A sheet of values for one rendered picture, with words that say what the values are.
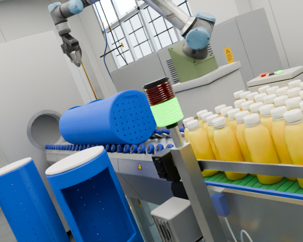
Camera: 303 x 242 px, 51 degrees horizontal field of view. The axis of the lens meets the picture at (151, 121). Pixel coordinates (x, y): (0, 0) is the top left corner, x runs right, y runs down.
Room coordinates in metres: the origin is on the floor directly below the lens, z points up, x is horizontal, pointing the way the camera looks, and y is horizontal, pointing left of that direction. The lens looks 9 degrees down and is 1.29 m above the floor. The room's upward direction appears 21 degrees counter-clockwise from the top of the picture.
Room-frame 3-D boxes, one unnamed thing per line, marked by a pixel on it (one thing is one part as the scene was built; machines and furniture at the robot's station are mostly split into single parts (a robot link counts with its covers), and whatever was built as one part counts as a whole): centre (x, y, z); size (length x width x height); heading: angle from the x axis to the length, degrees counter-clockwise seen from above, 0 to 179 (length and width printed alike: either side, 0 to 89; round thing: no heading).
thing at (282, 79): (1.20, -0.51, 1.05); 0.20 x 0.10 x 0.10; 31
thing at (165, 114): (0.71, -0.04, 1.18); 0.06 x 0.06 x 0.05
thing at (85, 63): (2.67, 0.33, 0.85); 0.06 x 0.06 x 1.70; 31
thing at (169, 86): (0.71, -0.04, 1.23); 0.06 x 0.06 x 0.04
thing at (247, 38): (3.78, -0.54, 0.72); 2.15 x 0.54 x 1.45; 37
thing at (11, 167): (1.98, 0.94, 1.03); 0.28 x 0.28 x 0.01
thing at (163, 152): (1.09, 0.00, 0.95); 0.10 x 0.07 x 0.10; 121
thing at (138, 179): (2.13, 0.39, 0.79); 2.17 x 0.29 x 0.34; 31
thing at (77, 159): (1.41, 0.38, 1.03); 0.28 x 0.28 x 0.01
